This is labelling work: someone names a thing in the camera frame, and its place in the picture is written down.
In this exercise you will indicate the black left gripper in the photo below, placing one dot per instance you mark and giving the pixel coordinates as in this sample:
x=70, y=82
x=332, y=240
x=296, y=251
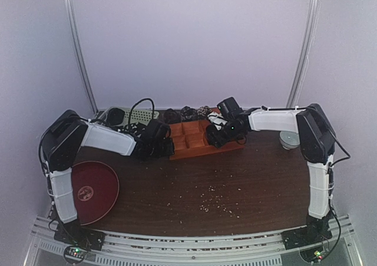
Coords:
x=170, y=150

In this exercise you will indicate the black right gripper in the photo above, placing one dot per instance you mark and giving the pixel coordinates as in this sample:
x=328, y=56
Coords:
x=212, y=135

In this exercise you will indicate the red navy striped tie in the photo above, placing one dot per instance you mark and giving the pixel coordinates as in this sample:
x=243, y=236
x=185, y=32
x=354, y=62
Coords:
x=212, y=136

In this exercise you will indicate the orange wooden divider tray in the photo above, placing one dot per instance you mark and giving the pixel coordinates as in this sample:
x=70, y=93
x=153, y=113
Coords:
x=189, y=140

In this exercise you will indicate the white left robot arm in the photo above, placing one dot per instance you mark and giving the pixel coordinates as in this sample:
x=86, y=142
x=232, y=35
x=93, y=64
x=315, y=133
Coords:
x=58, y=151

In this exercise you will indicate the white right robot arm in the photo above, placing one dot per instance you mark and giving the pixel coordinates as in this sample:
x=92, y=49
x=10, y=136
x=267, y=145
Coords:
x=316, y=140

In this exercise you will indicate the black white floral tie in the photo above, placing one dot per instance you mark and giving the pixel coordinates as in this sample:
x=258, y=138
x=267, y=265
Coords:
x=133, y=128

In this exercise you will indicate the pale green plastic basket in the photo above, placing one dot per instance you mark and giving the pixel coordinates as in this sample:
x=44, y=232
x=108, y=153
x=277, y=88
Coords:
x=138, y=115

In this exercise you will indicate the beige patterned rolled tie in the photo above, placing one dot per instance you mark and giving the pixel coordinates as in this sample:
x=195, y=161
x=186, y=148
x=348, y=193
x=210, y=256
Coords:
x=203, y=112

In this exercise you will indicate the brown patterned rolled tie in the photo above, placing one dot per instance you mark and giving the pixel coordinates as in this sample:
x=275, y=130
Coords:
x=171, y=116

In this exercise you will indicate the black rolled tie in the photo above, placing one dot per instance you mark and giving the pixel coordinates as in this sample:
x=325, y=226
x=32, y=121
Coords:
x=115, y=116

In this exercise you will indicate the white ceramic bowl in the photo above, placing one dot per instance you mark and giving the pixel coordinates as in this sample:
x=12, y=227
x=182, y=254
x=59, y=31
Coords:
x=289, y=140

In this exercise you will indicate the round red tray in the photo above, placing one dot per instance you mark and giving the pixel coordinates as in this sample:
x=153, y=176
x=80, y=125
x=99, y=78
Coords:
x=95, y=189

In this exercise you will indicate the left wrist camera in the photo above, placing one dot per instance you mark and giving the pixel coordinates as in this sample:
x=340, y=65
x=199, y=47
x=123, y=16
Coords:
x=155, y=131

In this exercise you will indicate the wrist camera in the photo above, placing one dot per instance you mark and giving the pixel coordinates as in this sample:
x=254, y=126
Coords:
x=229, y=109
x=155, y=131

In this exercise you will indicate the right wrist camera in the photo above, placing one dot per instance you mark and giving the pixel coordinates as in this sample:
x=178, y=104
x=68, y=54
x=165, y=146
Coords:
x=229, y=109

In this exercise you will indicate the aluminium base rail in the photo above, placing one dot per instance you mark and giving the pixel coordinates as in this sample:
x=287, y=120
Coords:
x=266, y=248

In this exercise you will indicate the aluminium corner post right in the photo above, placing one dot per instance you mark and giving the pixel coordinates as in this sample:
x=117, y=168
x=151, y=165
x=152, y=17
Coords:
x=303, y=60

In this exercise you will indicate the aluminium corner post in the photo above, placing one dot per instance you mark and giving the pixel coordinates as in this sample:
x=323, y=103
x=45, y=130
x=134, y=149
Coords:
x=303, y=60
x=69, y=6

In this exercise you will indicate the aluminium corner post left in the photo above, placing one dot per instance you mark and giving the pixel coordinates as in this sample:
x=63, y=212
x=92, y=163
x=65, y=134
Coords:
x=69, y=6

